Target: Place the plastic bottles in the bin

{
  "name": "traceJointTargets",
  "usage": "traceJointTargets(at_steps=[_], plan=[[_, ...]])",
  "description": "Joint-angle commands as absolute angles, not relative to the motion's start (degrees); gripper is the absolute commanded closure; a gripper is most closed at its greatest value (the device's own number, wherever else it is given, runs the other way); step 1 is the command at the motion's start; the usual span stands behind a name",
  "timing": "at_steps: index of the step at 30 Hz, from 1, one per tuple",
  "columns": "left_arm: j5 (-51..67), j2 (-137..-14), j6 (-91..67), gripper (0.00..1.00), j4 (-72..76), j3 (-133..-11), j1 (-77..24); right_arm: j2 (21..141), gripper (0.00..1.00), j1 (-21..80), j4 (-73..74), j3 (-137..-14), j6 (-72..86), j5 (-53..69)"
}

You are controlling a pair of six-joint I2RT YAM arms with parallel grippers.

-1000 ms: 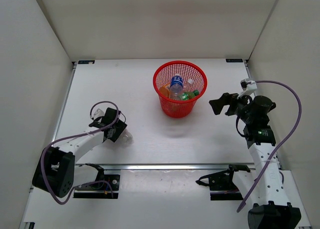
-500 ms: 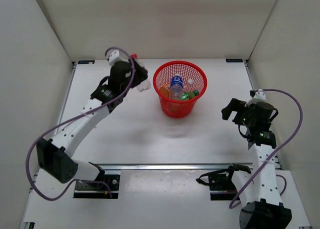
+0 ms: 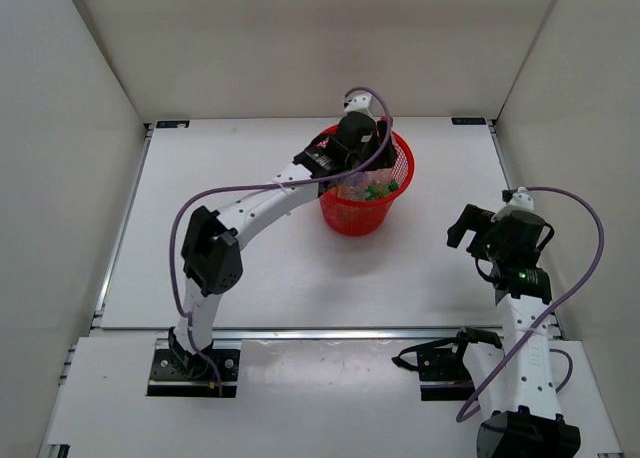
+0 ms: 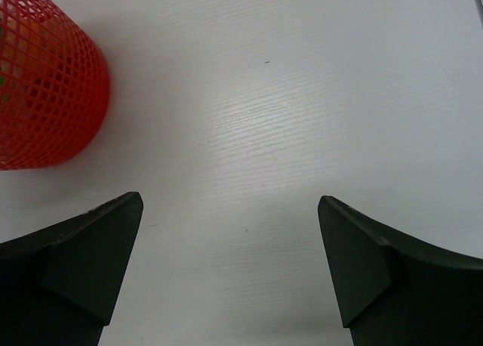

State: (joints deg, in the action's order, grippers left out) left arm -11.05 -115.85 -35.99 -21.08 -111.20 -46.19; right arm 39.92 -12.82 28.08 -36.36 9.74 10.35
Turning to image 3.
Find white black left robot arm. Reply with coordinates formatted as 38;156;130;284
168;111;396;380

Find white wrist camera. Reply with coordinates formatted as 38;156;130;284
496;187;534;220
343;92;375;120

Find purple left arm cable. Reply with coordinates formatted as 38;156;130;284
169;86;392;394

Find clear bottle red label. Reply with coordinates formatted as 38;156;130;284
391;146;411;184

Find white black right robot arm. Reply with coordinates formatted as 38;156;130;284
447;204;581;457

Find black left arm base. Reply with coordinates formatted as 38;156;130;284
146;341;241;399

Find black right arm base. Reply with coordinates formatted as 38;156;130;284
391;327;502;402

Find dark left corner label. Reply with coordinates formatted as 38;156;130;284
155;120;190;129

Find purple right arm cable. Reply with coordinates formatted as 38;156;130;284
455;186;605;423

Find dark right corner label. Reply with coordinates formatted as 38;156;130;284
451;117;486;126

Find red plastic mesh basket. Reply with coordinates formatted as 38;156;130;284
319;131;415;236

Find dark corner label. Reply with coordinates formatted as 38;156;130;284
451;117;486;126
155;120;190;129

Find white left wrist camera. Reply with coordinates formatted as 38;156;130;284
343;92;375;120

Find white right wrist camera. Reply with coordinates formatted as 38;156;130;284
496;187;534;220

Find clear bottle blue label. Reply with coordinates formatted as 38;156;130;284
337;172;369;201

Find green plastic bottle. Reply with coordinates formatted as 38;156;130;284
364;180;399;201

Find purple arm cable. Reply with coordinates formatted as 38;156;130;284
169;86;392;394
455;186;605;423

